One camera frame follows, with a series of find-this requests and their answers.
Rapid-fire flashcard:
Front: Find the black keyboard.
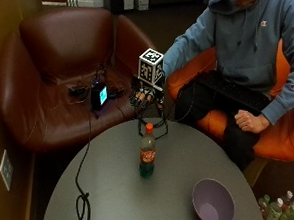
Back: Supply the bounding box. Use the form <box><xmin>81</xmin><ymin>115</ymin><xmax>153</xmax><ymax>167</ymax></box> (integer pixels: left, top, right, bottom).
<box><xmin>194</xmin><ymin>68</ymin><xmax>274</xmax><ymax>118</ymax></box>

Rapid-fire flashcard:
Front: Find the white marker cube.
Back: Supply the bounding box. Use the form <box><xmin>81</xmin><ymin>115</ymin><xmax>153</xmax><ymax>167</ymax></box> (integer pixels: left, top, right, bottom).
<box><xmin>137</xmin><ymin>46</ymin><xmax>166</xmax><ymax>87</ymax></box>

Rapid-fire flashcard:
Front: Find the orange chair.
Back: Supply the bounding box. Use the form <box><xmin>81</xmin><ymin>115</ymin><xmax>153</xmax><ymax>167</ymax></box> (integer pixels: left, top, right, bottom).
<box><xmin>160</xmin><ymin>32</ymin><xmax>294</xmax><ymax>190</ymax></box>

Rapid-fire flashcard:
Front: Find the small device with lit screen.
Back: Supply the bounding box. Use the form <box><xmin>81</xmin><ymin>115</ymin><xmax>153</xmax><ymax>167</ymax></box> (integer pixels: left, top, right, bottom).
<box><xmin>89</xmin><ymin>82</ymin><xmax>111</xmax><ymax>113</ymax></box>

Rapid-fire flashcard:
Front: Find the green bottle with orange cap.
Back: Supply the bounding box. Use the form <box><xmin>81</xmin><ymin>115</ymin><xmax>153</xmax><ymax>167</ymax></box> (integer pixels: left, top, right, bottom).
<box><xmin>138</xmin><ymin>122</ymin><xmax>158</xmax><ymax>181</ymax></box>

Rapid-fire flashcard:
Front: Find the the person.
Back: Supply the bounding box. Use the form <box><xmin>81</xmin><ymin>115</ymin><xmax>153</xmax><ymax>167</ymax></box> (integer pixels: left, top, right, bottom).
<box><xmin>156</xmin><ymin>0</ymin><xmax>294</xmax><ymax>175</ymax></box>

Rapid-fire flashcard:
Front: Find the purple bowl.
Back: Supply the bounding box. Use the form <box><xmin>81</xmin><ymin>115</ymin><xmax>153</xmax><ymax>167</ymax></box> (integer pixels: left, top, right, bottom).
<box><xmin>189</xmin><ymin>177</ymin><xmax>238</xmax><ymax>220</ymax></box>

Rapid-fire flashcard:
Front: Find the brown leather armchair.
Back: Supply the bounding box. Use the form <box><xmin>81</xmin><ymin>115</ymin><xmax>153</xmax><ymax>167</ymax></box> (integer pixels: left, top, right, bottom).
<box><xmin>0</xmin><ymin>1</ymin><xmax>161</xmax><ymax>159</ymax></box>

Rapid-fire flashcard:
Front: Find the group of bottles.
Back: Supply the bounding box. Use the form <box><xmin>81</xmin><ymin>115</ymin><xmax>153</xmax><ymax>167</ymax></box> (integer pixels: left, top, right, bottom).
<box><xmin>256</xmin><ymin>188</ymin><xmax>294</xmax><ymax>220</ymax></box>

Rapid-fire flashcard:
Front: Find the black glove cable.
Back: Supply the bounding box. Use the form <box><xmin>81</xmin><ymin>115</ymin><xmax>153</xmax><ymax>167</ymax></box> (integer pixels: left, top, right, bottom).
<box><xmin>135</xmin><ymin>98</ymin><xmax>173</xmax><ymax>141</ymax></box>

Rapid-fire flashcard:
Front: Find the wall socket plate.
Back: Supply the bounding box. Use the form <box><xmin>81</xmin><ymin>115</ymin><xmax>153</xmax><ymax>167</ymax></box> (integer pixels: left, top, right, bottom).
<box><xmin>0</xmin><ymin>148</ymin><xmax>16</xmax><ymax>193</ymax></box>

